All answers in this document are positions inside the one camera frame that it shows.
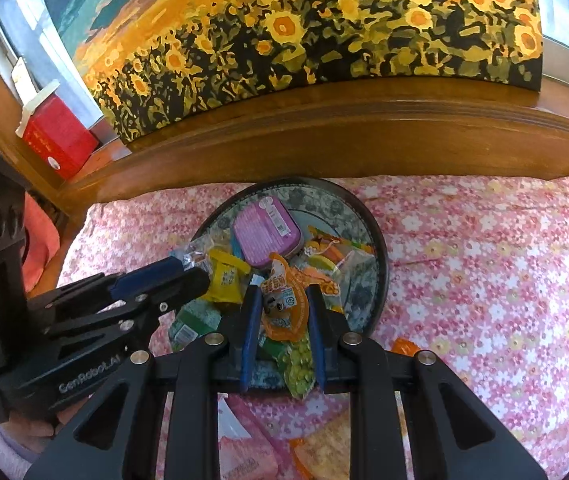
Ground orange red cloth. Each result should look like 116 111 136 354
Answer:
19 190 62 293

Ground long clear orange snack packet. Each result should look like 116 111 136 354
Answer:
289 338 418 480

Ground white card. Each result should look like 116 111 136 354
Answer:
9 57 38 103

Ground fruit print candy packet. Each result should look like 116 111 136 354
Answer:
302 225 378 301

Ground purple tin box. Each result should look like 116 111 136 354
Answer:
231 196 301 268

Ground pink snack pouch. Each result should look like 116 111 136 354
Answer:
217 395 288 480

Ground window with grey frame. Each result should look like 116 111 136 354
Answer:
0 0 569 131

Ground yellow candy packet clear ends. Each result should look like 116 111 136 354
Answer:
179 242 252 306

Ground sunflower field painting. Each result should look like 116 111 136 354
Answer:
34 0 544 145

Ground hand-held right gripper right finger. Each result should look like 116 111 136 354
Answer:
306 284 549 480

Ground red box with white lid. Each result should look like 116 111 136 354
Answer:
14 80 101 181

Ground person's left hand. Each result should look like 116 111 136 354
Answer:
4 412 65 443

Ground pink floral bedsheet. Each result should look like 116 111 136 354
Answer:
57 175 569 480

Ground blue patterned ceramic plate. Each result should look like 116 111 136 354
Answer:
187 176 390 393

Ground wooden headboard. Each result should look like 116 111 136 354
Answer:
0 45 569 281

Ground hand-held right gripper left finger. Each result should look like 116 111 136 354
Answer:
23 282 265 480

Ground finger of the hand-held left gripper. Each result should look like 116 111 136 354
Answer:
27 257 185 326
44 269 211 361

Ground small green snack packet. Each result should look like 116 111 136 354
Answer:
168 299 228 352

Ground green pea snack packet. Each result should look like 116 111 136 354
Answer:
259 332 315 401

